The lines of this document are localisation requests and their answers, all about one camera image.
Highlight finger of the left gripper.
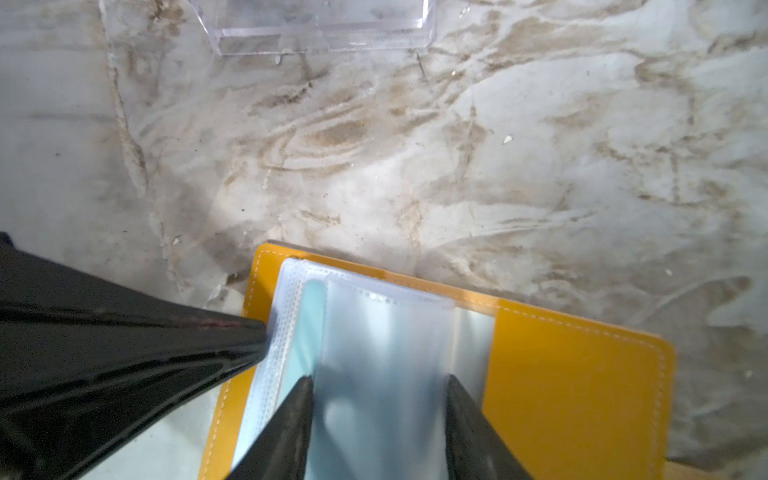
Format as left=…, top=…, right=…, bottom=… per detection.
left=1, top=235, right=266, bottom=479

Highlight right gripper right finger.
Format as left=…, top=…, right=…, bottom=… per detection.
left=445, top=374, right=531, bottom=480

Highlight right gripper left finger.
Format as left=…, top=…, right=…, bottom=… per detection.
left=226, top=376, right=314, bottom=480

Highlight yellow leather card holder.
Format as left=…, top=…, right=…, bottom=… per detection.
left=199, top=243, right=675, bottom=479

